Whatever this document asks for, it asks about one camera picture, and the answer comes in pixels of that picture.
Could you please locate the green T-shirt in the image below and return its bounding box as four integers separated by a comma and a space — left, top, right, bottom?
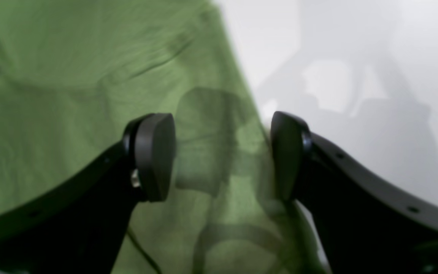
0, 0, 324, 274

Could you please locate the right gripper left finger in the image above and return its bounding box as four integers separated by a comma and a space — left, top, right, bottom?
0, 113, 176, 274

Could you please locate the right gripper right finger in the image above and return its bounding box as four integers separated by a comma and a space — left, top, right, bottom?
270, 111, 438, 274

